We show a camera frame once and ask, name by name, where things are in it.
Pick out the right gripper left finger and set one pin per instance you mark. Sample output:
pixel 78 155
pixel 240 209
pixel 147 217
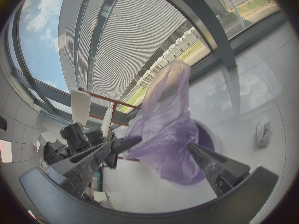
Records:
pixel 81 169

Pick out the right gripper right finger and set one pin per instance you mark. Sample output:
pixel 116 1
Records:
pixel 215 169

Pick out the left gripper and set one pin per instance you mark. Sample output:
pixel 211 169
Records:
pixel 112 159

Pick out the white paper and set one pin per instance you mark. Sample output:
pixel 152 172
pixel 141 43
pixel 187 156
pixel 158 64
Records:
pixel 264 132

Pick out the purple plastic bag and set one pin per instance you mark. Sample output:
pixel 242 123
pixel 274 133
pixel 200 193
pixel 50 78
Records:
pixel 168 115

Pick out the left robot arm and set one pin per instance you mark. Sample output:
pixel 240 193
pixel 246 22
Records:
pixel 73 135

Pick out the white trash bin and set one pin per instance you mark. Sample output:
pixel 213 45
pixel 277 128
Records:
pixel 216 136

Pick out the white cushioned wooden chair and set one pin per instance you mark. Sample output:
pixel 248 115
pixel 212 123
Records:
pixel 80 106

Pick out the window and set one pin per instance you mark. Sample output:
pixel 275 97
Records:
pixel 116 43

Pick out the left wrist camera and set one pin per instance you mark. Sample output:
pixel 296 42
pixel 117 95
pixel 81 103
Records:
pixel 94 135

